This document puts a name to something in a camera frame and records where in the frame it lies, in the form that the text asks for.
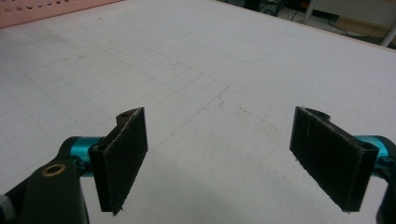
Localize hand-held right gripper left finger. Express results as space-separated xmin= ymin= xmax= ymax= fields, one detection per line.
xmin=89 ymin=106 xmax=149 ymax=217

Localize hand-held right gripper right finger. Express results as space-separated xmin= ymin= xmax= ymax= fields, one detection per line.
xmin=289 ymin=105 xmax=380 ymax=213

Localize pink plastic basket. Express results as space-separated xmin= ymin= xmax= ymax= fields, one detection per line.
xmin=0 ymin=0 xmax=123 ymax=30

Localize white grid mat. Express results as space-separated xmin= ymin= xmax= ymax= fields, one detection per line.
xmin=0 ymin=0 xmax=396 ymax=224

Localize white metal stand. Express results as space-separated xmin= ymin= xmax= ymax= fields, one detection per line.
xmin=301 ymin=0 xmax=396 ymax=49

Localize tangled black floor cables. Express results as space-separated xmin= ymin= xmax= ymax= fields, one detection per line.
xmin=279 ymin=4 xmax=386 ymax=39

